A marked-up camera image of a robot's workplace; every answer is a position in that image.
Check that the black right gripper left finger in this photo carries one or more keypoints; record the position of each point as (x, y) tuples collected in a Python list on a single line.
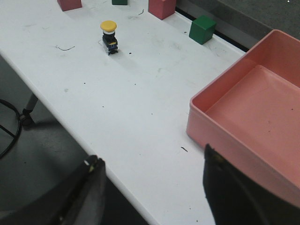
[(77, 200)]

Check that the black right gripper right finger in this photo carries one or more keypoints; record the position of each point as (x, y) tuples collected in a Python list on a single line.
[(235, 199)]

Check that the yellow push button switch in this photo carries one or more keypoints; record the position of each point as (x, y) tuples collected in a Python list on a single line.
[(110, 42)]

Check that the pink plastic bin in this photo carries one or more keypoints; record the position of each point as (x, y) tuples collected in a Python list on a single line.
[(250, 115)]

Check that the table leg with caster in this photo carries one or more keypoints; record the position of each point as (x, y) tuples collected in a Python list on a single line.
[(25, 117)]

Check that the green cube right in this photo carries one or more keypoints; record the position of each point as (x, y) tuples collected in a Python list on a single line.
[(202, 29)]

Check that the green cube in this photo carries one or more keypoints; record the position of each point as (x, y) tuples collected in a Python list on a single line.
[(202, 29), (119, 2)]

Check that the pink cube near left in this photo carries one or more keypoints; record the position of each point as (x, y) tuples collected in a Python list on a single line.
[(67, 5)]

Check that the pink cube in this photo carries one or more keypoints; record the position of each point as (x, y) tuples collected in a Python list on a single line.
[(161, 8), (67, 5)]

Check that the green cube left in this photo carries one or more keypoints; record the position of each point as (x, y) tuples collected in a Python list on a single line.
[(119, 2)]

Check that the pink cube at back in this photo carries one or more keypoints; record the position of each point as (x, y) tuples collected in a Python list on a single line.
[(161, 8)]

